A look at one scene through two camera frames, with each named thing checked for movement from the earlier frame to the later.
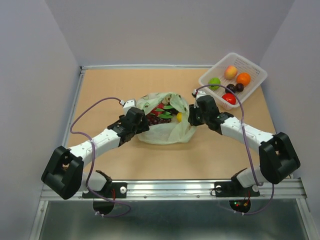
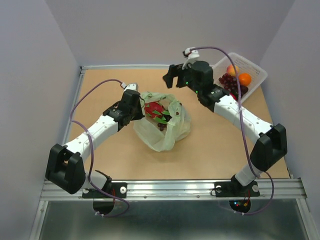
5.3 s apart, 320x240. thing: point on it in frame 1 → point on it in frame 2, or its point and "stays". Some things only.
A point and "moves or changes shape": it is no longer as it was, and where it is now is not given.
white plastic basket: (227, 69) stays
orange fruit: (243, 78) stays
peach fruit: (230, 72) stays
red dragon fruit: (160, 111) moves or changes shape
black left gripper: (143, 126) → (140, 115)
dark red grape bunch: (152, 120) → (230, 82)
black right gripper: (191, 117) → (176, 71)
